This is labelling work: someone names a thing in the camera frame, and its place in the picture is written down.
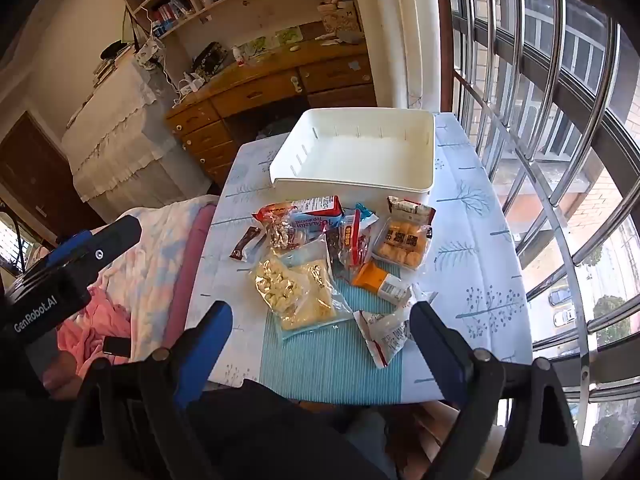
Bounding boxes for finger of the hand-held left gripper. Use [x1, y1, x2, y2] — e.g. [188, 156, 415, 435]
[46, 230, 93, 268]
[60, 215, 142, 283]

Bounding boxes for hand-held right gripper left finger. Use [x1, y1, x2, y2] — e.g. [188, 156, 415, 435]
[60, 300, 236, 480]

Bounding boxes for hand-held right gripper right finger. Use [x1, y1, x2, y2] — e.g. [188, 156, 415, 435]
[407, 301, 586, 480]

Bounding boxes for white and red snack packet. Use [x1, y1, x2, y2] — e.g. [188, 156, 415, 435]
[352, 305, 416, 370]

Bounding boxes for orange snack packet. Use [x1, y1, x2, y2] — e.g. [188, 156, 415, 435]
[351, 260, 412, 306]

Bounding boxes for clear bag of white candies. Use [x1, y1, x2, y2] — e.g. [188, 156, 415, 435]
[249, 240, 353, 332]

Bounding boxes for yellow cakes tray packet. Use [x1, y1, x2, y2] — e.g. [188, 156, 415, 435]
[372, 196, 437, 272]

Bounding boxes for small brown bar packet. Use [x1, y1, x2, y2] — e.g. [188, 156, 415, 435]
[229, 226, 266, 262]

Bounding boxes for clear bag of gold-wrapped candies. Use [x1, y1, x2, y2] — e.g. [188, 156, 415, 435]
[252, 201, 301, 251]

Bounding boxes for blue popcorn packet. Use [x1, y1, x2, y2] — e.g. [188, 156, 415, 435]
[287, 195, 346, 246]

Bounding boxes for white plastic bin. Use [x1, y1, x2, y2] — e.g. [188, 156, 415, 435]
[269, 108, 436, 211]

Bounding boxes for person's left hand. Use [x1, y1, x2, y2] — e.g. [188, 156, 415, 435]
[42, 352, 83, 398]

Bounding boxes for pastel patterned blanket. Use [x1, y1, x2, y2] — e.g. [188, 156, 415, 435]
[87, 195, 221, 356]

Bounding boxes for salmon pink cloth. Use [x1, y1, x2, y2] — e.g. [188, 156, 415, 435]
[56, 285, 133, 366]

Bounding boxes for brown wooden door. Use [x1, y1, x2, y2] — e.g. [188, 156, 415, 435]
[0, 112, 108, 246]

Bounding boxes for lace-covered cabinet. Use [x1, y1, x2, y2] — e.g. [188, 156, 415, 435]
[60, 52, 201, 223]

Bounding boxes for teal striped table mat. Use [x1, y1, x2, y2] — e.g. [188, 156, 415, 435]
[260, 255, 416, 406]

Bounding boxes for patterned hanging pouch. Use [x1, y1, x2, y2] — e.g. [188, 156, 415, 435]
[135, 37, 163, 68]

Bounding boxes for black hat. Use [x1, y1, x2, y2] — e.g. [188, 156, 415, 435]
[100, 40, 133, 61]

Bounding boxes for metal window grille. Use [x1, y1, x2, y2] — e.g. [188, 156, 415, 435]
[435, 0, 640, 461]

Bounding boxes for black patterned bag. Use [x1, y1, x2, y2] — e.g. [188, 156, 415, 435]
[192, 41, 236, 81]

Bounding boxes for wooden desk with drawers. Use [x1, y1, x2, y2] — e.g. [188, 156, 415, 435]
[165, 40, 378, 186]

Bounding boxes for green printed cards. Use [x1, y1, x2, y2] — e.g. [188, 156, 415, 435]
[245, 27, 303, 53]

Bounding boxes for cardboard box with doll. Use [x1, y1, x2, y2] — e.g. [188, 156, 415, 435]
[318, 0, 363, 36]

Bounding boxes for white curtain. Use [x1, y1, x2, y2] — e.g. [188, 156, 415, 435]
[345, 0, 453, 113]

